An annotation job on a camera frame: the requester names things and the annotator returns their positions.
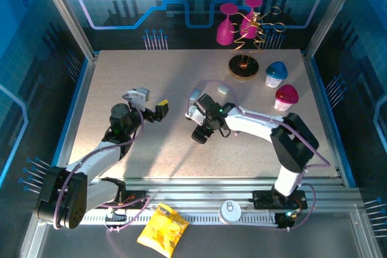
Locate black controller board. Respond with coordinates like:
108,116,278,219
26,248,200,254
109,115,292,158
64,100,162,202
274,209,301,230

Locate aluminium side rail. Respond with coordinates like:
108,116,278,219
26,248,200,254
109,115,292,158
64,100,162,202
18,52,100,258
302,51,382,258

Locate white cup with pink lid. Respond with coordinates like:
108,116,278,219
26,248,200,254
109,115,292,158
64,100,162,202
273,83,300,112

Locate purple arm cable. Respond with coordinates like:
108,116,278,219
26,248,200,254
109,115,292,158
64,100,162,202
53,93,151,233
187,79,331,232

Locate white cup with blue lid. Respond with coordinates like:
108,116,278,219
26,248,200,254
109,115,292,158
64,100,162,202
265,61,288,89

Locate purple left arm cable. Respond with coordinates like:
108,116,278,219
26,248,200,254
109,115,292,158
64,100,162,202
53,93,151,233

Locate pink wine glass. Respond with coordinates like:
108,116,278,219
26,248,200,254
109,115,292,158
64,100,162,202
240,0,264,40
216,2,240,46

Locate aluminium frame rail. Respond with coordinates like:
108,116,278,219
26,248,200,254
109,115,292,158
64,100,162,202
30,178,363,225

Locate slotted grey cable duct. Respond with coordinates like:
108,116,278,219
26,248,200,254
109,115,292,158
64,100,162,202
81,214,279,225

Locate aluminium frame post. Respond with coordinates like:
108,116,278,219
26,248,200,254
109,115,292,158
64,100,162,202
33,0,99,61
304,0,365,57

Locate yellow snack bag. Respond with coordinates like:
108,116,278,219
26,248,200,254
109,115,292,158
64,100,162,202
136,202,190,258

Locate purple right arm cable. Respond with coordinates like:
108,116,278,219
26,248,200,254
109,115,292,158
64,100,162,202
187,79,331,232

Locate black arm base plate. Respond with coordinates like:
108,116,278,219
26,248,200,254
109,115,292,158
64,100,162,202
252,190,308,210
92,190,149,210

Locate gold wire glass rack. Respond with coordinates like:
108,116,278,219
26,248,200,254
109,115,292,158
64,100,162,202
227,5,287,82

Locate white tin can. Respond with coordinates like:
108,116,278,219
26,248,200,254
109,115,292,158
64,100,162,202
218,199,243,225

